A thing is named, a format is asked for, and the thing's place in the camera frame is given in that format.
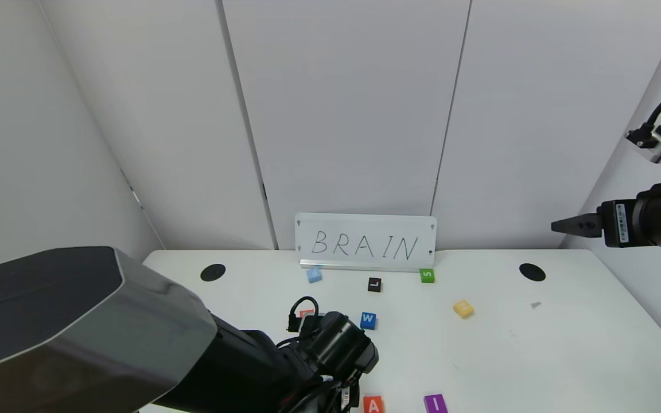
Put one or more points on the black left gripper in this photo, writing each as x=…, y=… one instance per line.
x=336, y=396

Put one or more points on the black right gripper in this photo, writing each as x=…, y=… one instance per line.
x=618, y=223

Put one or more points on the orange letter A block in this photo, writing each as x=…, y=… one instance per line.
x=373, y=405

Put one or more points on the purple letter I block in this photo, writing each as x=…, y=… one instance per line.
x=435, y=404

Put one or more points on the yellow letter block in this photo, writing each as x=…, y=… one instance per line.
x=463, y=309

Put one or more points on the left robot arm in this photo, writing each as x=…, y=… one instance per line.
x=78, y=321

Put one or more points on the black round table grommet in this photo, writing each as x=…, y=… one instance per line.
x=532, y=273
x=213, y=273

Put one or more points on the blue letter W block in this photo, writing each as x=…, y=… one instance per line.
x=368, y=321

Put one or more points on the black letter L block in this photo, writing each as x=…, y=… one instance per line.
x=374, y=285

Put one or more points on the light blue letter block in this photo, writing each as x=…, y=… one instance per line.
x=314, y=276

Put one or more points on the green letter S block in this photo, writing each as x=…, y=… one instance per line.
x=427, y=276

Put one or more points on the white sign holder board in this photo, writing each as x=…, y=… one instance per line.
x=307, y=229

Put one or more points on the aluminium sign holder rail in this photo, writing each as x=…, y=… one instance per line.
x=359, y=268

